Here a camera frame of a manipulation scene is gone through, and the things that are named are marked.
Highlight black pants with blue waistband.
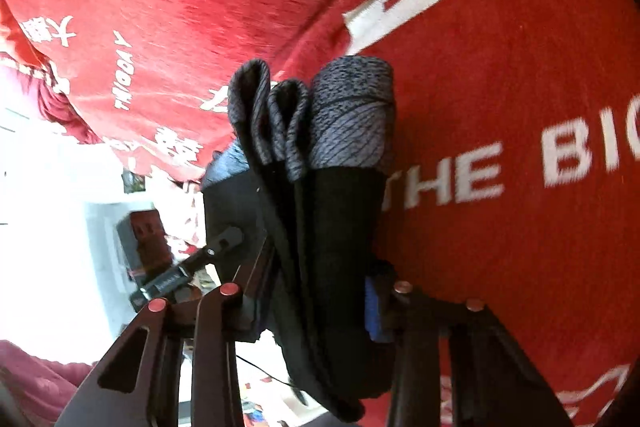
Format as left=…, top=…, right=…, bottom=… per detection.
left=200, top=56, right=399, bottom=425

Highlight red printed blanket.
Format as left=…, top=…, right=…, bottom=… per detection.
left=0, top=0, right=640, bottom=427

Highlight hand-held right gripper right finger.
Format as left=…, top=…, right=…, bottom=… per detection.
left=364, top=261, right=575, bottom=427

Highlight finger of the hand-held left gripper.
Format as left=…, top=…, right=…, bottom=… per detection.
left=176, top=227, right=245, bottom=277

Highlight person's red clothing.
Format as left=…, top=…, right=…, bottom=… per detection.
left=0, top=340, right=99, bottom=427

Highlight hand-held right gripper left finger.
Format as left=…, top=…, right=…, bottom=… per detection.
left=54, top=241, right=274, bottom=427

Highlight black cable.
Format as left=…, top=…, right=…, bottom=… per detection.
left=235, top=353, right=302, bottom=389

